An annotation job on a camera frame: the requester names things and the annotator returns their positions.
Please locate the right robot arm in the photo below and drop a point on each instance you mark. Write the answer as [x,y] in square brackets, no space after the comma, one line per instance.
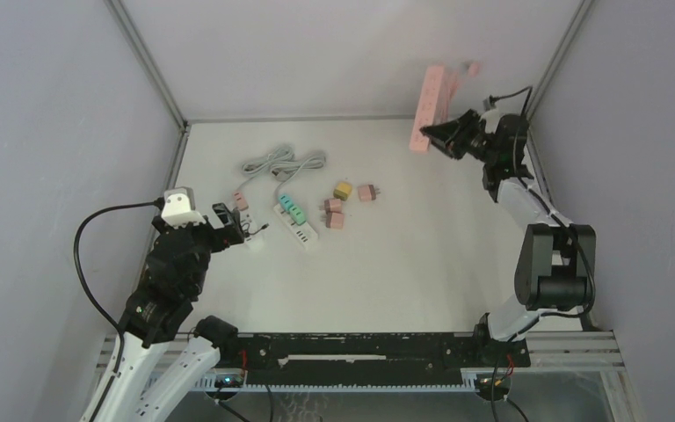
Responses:
[554,275]

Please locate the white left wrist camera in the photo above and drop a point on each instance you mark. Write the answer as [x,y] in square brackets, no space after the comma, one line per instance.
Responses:
[179,208]

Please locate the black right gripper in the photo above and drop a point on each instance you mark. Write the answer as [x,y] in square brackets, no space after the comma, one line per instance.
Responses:
[452,135]

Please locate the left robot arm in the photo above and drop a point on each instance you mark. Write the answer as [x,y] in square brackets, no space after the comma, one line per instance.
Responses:
[172,281]

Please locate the pink USB charger plug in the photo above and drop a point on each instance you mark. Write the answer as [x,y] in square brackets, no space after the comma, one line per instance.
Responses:
[240,201]

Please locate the white power strip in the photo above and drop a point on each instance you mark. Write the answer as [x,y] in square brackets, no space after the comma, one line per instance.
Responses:
[251,227]
[304,234]

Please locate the pink charger plug with prongs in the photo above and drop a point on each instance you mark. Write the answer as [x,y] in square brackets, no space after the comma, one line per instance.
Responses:
[334,220]

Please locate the pink power strip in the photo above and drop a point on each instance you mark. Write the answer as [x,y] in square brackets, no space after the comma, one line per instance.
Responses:
[431,106]

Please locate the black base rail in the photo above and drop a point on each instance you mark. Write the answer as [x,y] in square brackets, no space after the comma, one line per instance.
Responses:
[368,359]

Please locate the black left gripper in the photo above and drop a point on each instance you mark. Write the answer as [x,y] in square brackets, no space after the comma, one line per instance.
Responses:
[223,236]

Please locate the teal charger plug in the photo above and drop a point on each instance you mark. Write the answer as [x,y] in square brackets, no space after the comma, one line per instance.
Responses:
[286,202]

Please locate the yellow charger plug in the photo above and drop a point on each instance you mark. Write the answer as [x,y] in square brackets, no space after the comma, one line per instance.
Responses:
[342,191]

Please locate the green charger plug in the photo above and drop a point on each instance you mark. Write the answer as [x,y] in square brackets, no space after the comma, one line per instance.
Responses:
[297,215]

